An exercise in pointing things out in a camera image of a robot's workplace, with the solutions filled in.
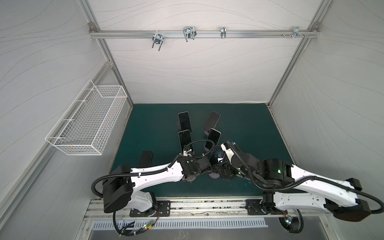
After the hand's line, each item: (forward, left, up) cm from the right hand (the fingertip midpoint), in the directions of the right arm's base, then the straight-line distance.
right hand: (221, 159), depth 66 cm
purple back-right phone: (+32, +3, -13) cm, 35 cm away
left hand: (+4, +14, -15) cm, 21 cm away
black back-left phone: (+29, +21, -10) cm, 37 cm away
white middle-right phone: (+24, +2, -20) cm, 31 cm away
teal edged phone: (+9, +45, -24) cm, 51 cm away
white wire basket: (+8, +63, +9) cm, 64 cm away
